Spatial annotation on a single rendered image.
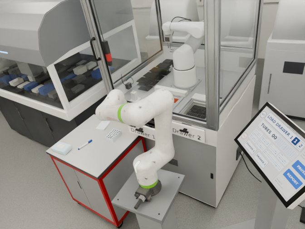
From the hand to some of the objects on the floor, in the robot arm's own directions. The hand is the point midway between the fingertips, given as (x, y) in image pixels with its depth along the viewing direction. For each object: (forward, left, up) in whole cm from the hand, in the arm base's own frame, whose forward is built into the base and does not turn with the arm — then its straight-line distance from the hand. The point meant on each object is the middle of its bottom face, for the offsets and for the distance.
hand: (135, 126), depth 188 cm
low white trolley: (-8, +44, -92) cm, 102 cm away
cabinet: (+66, -8, -93) cm, 114 cm away
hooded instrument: (+68, +170, -83) cm, 201 cm away
